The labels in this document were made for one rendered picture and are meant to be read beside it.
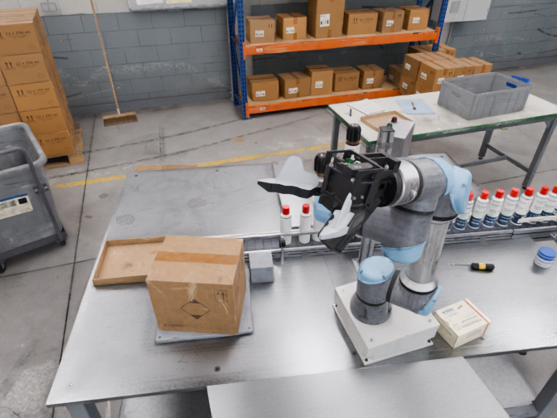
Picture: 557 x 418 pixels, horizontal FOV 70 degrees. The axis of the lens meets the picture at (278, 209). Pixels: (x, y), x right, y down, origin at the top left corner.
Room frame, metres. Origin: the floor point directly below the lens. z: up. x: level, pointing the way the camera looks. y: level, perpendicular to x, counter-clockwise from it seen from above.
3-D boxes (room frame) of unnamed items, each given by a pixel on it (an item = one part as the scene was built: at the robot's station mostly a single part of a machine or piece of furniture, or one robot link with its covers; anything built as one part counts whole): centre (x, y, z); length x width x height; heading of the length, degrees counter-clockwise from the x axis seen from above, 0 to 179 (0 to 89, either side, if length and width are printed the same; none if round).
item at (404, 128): (1.40, -0.45, 1.38); 0.17 x 0.10 x 0.19; 152
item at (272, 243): (1.47, -0.33, 0.86); 1.65 x 0.08 x 0.04; 97
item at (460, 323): (0.98, -0.69, 0.87); 0.16 x 0.12 x 0.07; 114
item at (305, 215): (1.44, -0.12, 0.98); 0.05 x 0.05 x 0.20
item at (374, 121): (2.98, -0.86, 0.82); 0.34 x 0.24 x 0.03; 113
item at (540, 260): (1.34, -1.21, 0.87); 0.07 x 0.07 x 0.07
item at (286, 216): (1.43, -0.03, 0.98); 0.05 x 0.05 x 0.20
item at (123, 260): (1.35, 0.66, 0.85); 0.30 x 0.26 x 0.04; 97
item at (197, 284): (1.06, 0.29, 0.99); 0.30 x 0.24 x 0.27; 86
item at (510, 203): (1.57, -1.11, 0.98); 0.05 x 0.05 x 0.20
